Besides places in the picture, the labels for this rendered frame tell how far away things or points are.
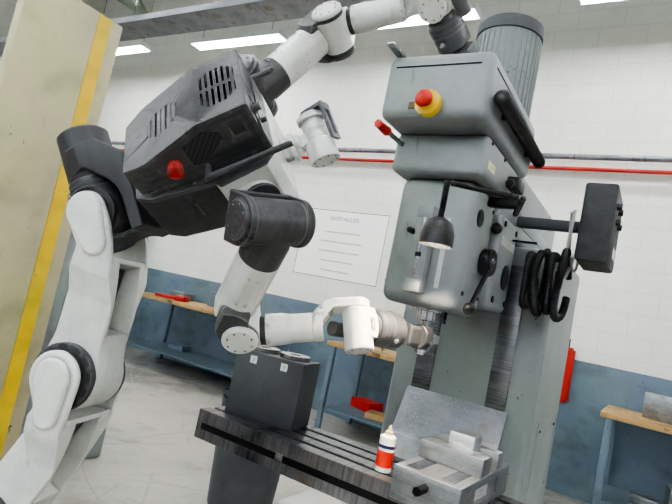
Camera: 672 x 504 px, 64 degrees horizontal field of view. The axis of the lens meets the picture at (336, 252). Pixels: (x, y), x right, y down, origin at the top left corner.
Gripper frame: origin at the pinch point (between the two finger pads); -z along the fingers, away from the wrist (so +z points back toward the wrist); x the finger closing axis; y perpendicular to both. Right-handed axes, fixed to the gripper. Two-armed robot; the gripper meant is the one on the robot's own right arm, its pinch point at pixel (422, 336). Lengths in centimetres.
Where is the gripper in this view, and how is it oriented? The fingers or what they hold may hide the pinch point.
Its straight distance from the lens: 139.3
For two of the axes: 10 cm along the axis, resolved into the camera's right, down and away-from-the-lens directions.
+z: -7.4, -2.2, -6.3
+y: -2.1, 9.7, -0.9
